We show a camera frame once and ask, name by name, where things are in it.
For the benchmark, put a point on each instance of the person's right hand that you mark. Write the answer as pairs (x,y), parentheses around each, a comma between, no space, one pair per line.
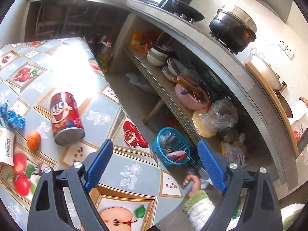
(193,182)

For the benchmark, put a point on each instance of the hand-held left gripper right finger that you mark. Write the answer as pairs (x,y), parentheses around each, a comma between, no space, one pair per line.
(211,166)

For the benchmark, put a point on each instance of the orange mandarin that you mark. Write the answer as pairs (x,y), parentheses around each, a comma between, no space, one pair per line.
(33,140)

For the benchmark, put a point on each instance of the red snack bag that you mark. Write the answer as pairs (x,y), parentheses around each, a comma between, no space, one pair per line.
(180,158)

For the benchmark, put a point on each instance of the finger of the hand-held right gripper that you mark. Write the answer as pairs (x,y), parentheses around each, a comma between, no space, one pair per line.
(191,161)

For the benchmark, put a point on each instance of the crumpled clear plastic bag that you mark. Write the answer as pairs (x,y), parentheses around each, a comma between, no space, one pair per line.
(234,151)

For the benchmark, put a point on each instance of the cooking oil bottle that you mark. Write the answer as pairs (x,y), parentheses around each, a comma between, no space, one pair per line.
(105,60)

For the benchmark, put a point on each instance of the fruit-print tablecloth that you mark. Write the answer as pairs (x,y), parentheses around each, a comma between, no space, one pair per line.
(96,125)

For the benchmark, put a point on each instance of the plastic bag of yellow meal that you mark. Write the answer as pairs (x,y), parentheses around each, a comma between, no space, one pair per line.
(204,125)

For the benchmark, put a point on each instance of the perforated metal shelf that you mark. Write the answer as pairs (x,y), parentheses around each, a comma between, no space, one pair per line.
(154,77)

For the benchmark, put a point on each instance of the white plastic bag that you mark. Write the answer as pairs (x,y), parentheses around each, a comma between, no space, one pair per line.
(139,81)

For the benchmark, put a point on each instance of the white wall socket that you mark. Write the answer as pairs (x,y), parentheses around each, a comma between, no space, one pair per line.
(282,45)
(290,53)

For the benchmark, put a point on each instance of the white and blue carton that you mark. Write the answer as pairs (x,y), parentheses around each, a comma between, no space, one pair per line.
(170,136)

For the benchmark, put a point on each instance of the wooden cutting board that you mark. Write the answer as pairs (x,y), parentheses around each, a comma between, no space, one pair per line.
(269,89)

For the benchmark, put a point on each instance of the stack of plates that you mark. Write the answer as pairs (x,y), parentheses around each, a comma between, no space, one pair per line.
(173,67)

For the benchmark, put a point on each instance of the steel pan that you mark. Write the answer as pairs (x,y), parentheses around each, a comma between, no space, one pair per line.
(264,72)

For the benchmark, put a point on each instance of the orange snack packet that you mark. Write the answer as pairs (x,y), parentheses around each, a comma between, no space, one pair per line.
(135,39)

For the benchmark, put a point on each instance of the red drink can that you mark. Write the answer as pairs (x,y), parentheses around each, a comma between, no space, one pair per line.
(65,118)

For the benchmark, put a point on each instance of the small cardboard box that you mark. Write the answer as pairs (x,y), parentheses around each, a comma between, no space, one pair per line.
(6,149)

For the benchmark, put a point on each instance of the black cooking pot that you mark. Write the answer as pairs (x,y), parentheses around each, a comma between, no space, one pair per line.
(228,31)

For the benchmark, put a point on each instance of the stack of bowls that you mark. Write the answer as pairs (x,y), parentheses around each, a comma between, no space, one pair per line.
(157,56)

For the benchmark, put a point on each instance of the person's right forearm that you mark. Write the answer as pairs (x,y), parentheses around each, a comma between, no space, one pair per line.
(202,211)

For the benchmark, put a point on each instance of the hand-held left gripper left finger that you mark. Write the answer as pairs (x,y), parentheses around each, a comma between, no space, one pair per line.
(98,166)

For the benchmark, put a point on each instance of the person's fleece jacket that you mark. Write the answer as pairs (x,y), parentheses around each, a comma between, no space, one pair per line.
(293,215)

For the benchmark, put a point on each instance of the blue wrapper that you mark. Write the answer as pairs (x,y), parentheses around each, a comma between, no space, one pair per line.
(14,121)

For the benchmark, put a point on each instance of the blue plastic basket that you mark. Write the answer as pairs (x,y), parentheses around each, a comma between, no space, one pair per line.
(157,149)

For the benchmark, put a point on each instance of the gas stove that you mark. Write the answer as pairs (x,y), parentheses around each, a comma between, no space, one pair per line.
(191,20)

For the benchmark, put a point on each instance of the black wok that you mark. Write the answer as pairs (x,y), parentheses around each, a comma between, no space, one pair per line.
(190,10)

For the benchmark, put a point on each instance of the pink plastic basin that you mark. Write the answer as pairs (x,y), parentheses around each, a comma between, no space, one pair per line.
(185,98)

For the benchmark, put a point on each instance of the concrete kitchen counter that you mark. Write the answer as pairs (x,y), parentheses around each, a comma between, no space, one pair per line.
(168,26)

